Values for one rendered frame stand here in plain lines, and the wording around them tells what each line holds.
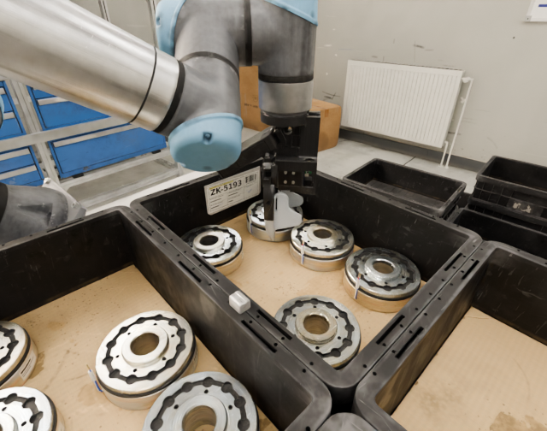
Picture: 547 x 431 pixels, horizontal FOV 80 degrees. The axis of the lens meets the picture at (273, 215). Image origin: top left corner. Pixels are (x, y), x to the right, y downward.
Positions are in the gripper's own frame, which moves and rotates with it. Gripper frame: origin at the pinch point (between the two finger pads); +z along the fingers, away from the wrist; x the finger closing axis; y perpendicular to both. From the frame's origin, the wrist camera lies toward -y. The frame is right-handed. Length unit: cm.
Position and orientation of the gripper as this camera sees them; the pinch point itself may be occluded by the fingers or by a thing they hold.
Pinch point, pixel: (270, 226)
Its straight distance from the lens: 57.8
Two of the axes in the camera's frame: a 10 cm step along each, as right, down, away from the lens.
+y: 9.9, 0.6, -1.0
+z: 0.0, 8.5, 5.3
